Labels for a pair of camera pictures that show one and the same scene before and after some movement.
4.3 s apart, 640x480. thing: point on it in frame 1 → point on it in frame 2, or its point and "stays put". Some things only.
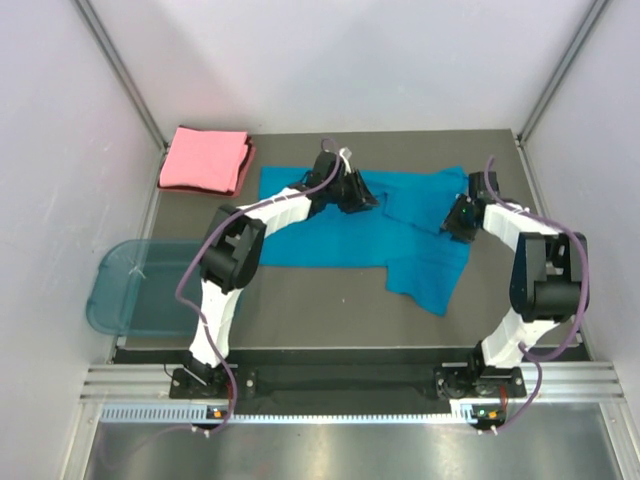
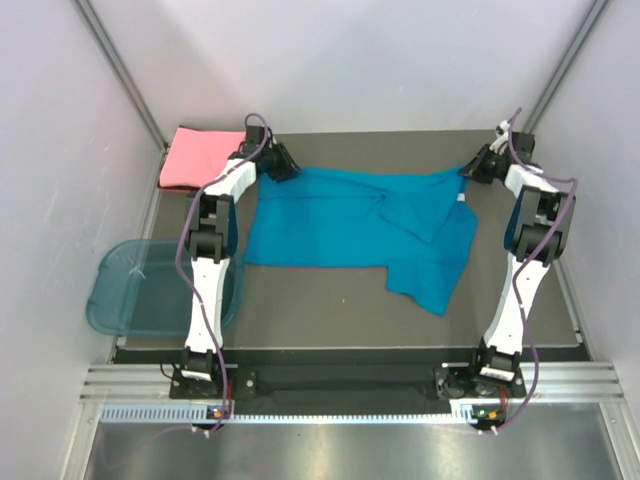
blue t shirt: (403, 233) stays put
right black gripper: (451, 224) → (474, 168)
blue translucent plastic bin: (135, 291) stays put
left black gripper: (360, 197) → (286, 167)
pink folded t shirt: (203, 159) stays put
